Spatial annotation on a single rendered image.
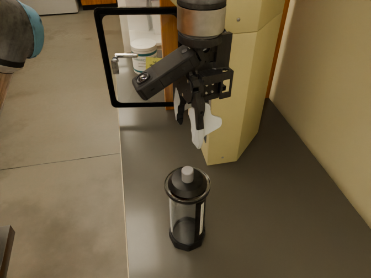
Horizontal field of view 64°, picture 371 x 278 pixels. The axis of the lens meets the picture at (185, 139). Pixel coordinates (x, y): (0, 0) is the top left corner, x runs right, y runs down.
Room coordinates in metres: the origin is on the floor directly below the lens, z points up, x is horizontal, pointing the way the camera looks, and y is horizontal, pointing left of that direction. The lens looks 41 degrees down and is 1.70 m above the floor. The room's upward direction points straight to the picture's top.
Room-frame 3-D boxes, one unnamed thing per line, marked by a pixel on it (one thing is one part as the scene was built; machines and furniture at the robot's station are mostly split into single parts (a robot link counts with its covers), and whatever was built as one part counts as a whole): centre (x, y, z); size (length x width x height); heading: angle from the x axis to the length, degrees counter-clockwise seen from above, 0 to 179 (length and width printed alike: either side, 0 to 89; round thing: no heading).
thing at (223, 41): (0.47, -0.03, 1.46); 0.09 x 0.08 x 0.12; 115
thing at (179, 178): (0.46, 0.00, 1.18); 0.09 x 0.09 x 0.07
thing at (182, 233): (0.46, 0.00, 1.06); 0.11 x 0.11 x 0.21
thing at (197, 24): (0.47, -0.02, 1.54); 0.08 x 0.08 x 0.05
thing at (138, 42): (1.03, 0.16, 1.19); 0.30 x 0.01 x 0.40; 92
